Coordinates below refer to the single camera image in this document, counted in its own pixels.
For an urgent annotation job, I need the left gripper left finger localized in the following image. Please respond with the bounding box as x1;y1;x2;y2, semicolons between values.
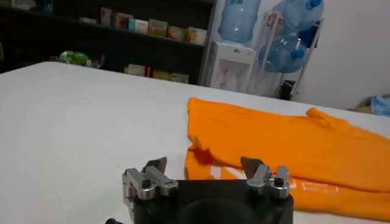
121;156;180;208

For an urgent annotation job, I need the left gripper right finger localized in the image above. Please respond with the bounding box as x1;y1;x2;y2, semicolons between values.
240;156;291;200

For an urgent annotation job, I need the orange t-shirt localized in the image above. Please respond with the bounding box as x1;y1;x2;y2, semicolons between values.
183;97;390;222

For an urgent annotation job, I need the yellow green medicine box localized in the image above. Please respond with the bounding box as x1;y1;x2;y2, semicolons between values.
152;69;173;82

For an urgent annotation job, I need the yellow white medicine box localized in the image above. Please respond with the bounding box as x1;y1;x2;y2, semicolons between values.
171;72;190;84

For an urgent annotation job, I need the white metal jug rack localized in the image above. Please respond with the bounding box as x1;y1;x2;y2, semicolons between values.
249;10;325;101

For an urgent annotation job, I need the large brown cardboard box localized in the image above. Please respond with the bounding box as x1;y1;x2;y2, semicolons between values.
352;104;373;114

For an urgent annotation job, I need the white water dispenser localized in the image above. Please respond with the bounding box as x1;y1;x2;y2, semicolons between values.
209;40;258;93

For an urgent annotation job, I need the black shelving unit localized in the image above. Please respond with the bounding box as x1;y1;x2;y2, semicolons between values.
0;0;216;86

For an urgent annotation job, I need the green ball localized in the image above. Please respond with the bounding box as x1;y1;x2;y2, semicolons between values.
59;51;76;64
73;52;90;66

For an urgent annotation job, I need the light blue crumpled cloth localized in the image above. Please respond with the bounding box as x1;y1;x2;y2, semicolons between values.
369;94;390;117

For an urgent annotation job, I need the dark blue hanging cloth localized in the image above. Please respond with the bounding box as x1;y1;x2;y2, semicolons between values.
297;19;321;49

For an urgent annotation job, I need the cream medicine box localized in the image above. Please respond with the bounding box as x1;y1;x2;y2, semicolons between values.
186;26;208;46

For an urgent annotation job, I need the pink hanging cloth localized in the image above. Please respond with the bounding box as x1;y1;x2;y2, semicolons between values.
264;11;283;38

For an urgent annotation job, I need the teal white medicine box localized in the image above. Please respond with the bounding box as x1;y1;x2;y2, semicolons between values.
127;18;149;35

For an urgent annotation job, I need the blue water jug with label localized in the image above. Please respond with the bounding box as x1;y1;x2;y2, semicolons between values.
218;0;262;44

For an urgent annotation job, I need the orange medicine box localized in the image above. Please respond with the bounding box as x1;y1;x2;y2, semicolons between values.
113;12;135;31

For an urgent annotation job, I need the white pink medicine box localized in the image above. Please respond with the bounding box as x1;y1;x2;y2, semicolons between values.
100;7;113;27

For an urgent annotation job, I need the blue plastic bottle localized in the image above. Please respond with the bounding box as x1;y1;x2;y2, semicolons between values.
41;0;55;15

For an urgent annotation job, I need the white carton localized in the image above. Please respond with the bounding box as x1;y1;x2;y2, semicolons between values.
11;0;37;10

